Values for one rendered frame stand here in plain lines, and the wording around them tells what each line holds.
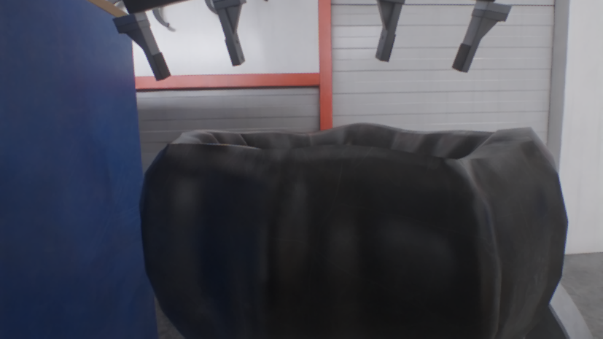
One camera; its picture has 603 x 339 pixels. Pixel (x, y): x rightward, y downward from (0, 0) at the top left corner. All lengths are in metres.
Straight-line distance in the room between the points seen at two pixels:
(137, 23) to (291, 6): 0.96
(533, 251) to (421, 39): 1.31
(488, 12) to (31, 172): 0.69
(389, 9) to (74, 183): 0.58
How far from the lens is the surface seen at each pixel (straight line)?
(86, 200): 0.66
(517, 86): 1.74
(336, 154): 0.22
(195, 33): 1.43
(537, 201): 0.30
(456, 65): 0.55
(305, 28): 1.38
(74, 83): 0.65
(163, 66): 0.54
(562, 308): 0.60
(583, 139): 1.88
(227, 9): 0.47
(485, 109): 1.65
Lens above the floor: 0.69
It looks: 6 degrees down
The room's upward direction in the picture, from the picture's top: 1 degrees counter-clockwise
